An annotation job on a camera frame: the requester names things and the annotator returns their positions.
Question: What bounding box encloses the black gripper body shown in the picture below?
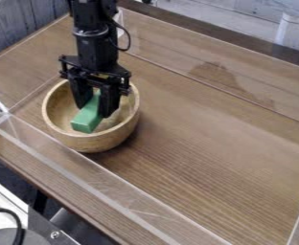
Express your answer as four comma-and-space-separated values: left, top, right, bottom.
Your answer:
58, 28, 132, 96

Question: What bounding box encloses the white container in background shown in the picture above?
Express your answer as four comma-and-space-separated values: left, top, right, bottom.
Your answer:
275, 12, 299, 51

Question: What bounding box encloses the metal bracket with screw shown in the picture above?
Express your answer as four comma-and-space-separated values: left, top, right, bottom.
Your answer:
24, 208, 80, 245

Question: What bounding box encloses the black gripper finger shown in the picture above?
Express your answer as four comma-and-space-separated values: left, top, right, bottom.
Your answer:
69, 78, 93, 109
100, 84, 121, 118

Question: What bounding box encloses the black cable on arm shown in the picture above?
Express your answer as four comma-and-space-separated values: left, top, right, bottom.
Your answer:
108, 20, 133, 52

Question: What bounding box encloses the clear acrylic barrier wall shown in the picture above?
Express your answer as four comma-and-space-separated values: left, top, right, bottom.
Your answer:
0, 10, 299, 245

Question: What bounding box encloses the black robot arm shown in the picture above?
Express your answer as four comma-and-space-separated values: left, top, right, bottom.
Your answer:
58, 0, 132, 118

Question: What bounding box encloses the green rectangular block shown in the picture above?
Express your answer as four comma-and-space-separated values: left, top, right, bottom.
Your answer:
70, 90, 103, 134

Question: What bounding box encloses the brown wooden bowl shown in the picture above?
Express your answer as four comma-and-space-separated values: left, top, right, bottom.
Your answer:
42, 79, 140, 153

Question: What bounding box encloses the black cable lower left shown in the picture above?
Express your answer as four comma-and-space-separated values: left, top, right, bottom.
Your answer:
0, 208, 26, 245

